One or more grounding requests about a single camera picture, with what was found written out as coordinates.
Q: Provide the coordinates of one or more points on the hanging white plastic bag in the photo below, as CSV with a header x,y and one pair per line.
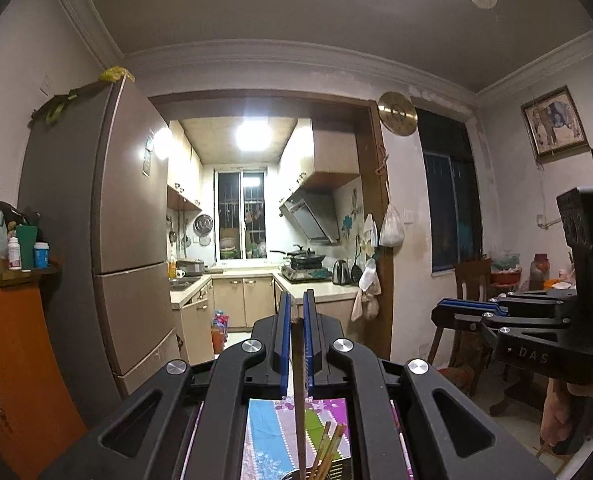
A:
x,y
392,230

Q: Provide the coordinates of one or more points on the wooden dining chair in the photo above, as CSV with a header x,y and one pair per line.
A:
x,y
471,280

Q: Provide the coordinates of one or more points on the steel range hood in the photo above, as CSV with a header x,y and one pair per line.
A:
x,y
311,217

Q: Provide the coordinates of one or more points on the kitchen ceiling light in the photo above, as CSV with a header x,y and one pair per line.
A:
x,y
252,135

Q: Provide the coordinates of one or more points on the golden wall clock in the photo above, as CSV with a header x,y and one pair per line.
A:
x,y
397,113

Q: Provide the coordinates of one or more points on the framed elephant picture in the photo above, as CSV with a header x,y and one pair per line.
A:
x,y
555,122

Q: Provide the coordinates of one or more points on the person's right hand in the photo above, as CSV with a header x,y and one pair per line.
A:
x,y
556,410

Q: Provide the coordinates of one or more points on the flower wall sticker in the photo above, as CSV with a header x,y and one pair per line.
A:
x,y
351,220

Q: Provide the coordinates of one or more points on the wooden doorway frame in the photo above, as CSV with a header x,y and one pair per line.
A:
x,y
376,185

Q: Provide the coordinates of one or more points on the refrigerator door sticker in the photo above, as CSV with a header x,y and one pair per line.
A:
x,y
149,155

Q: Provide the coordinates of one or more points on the steel electric kettle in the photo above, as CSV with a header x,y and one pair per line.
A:
x,y
342,272

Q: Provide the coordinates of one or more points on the floral tablecloth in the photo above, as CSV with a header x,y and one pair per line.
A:
x,y
266,425

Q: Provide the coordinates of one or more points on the barred kitchen window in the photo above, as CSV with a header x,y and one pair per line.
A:
x,y
240,215

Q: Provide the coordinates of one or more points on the gas stove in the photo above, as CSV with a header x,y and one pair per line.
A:
x,y
306,273

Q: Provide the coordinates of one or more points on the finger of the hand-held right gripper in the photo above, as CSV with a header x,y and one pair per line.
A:
x,y
476,317
466,303

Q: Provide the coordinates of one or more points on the light bamboo chopstick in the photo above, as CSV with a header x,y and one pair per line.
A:
x,y
321,447
335,447

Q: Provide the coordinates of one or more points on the cream kitchen base cabinets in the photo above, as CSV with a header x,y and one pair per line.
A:
x,y
246,302

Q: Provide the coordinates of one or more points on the cream wall cabinets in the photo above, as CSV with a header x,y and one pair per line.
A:
x,y
184,165

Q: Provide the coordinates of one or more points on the metal chopstick holder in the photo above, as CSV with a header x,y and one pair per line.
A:
x,y
341,472

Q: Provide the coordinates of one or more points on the white hanging cloth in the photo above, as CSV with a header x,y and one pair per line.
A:
x,y
368,272

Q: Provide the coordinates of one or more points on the orange wooden cabinet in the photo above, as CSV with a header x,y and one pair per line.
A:
x,y
11,360

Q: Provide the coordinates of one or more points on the beige hanging towel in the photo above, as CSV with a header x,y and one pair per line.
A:
x,y
366,305

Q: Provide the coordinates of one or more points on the cream wall cabinet over hood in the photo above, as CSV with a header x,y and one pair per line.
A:
x,y
326,155

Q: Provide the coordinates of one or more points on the yellow plastic bag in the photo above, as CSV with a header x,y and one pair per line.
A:
x,y
116,74

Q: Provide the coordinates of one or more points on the black wok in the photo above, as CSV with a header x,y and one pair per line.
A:
x,y
306,259

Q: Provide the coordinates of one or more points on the black plastic bag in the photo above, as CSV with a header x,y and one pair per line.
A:
x,y
16,212

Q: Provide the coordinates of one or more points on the dark brown chopstick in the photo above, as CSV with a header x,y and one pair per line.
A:
x,y
299,400

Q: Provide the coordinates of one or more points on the blue label jar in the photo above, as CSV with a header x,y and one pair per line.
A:
x,y
41,256

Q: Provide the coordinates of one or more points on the blue and white hanging pouch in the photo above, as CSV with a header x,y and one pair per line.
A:
x,y
371,232

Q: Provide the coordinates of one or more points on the silver refrigerator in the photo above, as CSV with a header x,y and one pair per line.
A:
x,y
126,220

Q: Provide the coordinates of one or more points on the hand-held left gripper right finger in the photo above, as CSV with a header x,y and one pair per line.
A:
x,y
310,345

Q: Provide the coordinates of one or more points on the white medicine bottle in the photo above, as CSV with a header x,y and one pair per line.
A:
x,y
15,255

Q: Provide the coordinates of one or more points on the red lidded jar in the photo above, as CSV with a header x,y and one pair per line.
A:
x,y
541,272

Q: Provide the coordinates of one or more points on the dark curtained window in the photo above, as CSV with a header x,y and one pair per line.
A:
x,y
449,200

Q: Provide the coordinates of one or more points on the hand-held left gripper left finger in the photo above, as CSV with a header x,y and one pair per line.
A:
x,y
285,345

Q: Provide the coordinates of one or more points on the steel kitchen sink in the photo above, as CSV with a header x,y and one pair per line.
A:
x,y
181,286

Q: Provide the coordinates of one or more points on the orange plastic bottle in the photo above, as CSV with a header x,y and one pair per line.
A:
x,y
217,337

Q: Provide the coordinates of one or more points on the red bowl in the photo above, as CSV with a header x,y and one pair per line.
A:
x,y
506,277

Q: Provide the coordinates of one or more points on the yellow liquid bottle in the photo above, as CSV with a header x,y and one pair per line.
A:
x,y
172,270

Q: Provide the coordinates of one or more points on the green plastic container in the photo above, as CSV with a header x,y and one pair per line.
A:
x,y
27,240

